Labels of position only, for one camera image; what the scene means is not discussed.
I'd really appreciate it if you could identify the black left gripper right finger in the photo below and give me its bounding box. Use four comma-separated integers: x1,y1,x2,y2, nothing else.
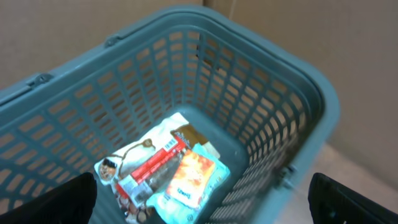
308,172,397,224

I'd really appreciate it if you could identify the orange tissue pack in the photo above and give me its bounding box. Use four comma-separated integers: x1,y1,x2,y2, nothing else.
166,151,216,208

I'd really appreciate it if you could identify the white brown snack bag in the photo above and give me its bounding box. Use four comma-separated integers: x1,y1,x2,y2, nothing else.
94,113,220,223

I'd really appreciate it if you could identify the red white snack bar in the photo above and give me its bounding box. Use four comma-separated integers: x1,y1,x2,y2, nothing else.
116,137,187,208

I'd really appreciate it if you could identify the grey plastic shopping basket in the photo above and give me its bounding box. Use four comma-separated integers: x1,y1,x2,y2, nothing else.
1,5,340,223

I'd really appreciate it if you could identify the teal wet wipes pack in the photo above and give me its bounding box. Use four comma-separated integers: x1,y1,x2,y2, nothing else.
146,144,230,224

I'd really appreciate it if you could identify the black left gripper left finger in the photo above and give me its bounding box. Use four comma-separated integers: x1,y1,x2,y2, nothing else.
1,172,97,224

